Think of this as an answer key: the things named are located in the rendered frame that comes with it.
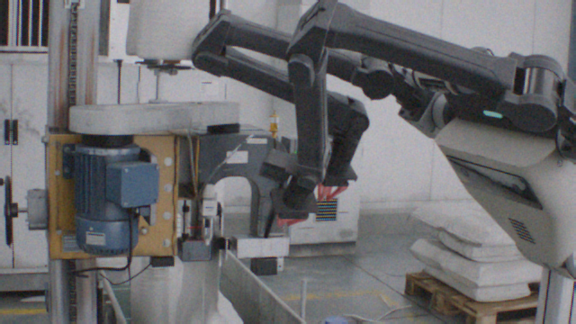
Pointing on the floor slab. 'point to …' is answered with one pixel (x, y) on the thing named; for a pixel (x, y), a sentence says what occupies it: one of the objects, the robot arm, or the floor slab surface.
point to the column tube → (86, 28)
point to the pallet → (445, 305)
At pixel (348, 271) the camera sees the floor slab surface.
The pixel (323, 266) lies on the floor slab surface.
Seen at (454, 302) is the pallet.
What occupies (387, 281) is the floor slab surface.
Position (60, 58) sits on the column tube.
